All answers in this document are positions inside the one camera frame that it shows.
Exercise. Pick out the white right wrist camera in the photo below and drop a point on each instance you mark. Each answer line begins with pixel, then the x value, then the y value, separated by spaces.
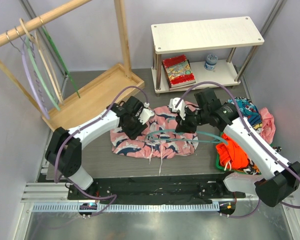
pixel 177 106

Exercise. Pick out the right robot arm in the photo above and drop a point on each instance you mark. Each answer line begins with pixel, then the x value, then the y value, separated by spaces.
pixel 278 177

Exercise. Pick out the pink garment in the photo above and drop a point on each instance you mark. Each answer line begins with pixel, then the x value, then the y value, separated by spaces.
pixel 268 125

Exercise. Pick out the dark green hanger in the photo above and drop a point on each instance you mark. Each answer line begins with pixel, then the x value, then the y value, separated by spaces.
pixel 55 49

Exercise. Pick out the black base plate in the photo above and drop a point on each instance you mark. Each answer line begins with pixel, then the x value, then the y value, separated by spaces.
pixel 164 190

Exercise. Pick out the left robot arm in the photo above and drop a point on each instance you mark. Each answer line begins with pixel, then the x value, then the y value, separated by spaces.
pixel 65 148

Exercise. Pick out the green plastic tray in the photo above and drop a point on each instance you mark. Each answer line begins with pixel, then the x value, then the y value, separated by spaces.
pixel 251 169

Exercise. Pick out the wooden clothes rack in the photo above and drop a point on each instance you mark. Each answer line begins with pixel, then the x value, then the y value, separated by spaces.
pixel 116 84

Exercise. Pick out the blue white cup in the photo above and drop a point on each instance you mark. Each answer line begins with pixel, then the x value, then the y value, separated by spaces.
pixel 210 62

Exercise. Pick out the mint green hanger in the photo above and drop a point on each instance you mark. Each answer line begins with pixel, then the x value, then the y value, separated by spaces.
pixel 30 48

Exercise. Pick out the teal hanger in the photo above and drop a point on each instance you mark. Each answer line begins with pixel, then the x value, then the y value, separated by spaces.
pixel 210 141

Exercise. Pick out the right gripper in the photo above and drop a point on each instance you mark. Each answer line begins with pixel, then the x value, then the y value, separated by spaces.
pixel 184 125

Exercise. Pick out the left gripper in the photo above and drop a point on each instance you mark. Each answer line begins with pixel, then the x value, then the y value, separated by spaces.
pixel 133 134

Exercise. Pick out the wooden hanger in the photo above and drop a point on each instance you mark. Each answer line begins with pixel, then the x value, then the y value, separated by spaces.
pixel 46 61

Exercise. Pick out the lilac hanger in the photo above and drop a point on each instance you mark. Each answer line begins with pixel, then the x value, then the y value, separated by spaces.
pixel 37 98

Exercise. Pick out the white slotted cable duct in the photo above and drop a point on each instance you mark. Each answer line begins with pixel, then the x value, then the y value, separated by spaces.
pixel 89 207

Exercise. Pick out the pink patterned shorts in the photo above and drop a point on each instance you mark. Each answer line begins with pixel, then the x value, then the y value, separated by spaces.
pixel 141 148

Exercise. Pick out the red patterned book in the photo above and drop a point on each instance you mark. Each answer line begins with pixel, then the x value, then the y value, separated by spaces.
pixel 178 72

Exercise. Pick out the white two-tier shelf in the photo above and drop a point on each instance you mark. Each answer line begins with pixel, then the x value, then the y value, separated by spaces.
pixel 204 35

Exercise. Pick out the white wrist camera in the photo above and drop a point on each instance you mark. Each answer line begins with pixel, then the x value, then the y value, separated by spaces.
pixel 177 106
pixel 146 113

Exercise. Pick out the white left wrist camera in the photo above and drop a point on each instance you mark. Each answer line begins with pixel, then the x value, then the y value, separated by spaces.
pixel 146 113

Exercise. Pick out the orange garment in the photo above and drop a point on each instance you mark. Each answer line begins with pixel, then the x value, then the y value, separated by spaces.
pixel 231 155

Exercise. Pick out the blue patterned garment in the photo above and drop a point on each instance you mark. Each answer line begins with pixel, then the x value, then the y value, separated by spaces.
pixel 250 111

